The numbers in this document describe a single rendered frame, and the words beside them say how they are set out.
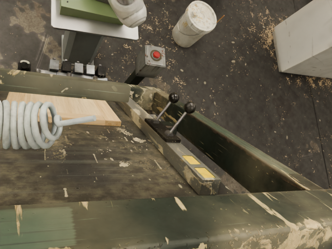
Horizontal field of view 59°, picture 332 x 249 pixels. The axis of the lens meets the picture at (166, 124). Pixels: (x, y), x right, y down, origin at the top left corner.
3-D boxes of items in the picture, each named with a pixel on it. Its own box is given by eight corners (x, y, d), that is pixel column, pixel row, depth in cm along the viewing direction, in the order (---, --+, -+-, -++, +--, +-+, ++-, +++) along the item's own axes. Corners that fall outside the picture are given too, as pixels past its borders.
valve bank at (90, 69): (105, 75, 183) (115, 59, 162) (105, 96, 180) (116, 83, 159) (17, 63, 162) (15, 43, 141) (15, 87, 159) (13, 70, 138)
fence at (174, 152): (119, 96, 150) (120, 89, 149) (217, 194, 68) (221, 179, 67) (110, 95, 148) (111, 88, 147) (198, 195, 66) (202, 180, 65)
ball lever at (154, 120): (155, 125, 101) (179, 95, 101) (159, 129, 98) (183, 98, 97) (147, 119, 99) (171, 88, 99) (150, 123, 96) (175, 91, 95)
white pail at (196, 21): (195, 25, 299) (223, -3, 257) (198, 52, 292) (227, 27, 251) (168, 20, 285) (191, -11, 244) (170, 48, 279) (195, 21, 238)
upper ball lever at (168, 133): (168, 138, 91) (194, 104, 90) (173, 143, 87) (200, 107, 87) (159, 132, 89) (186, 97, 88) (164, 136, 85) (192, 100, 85)
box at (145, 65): (152, 61, 179) (165, 47, 163) (153, 79, 176) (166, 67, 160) (134, 58, 174) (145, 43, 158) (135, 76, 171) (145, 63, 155)
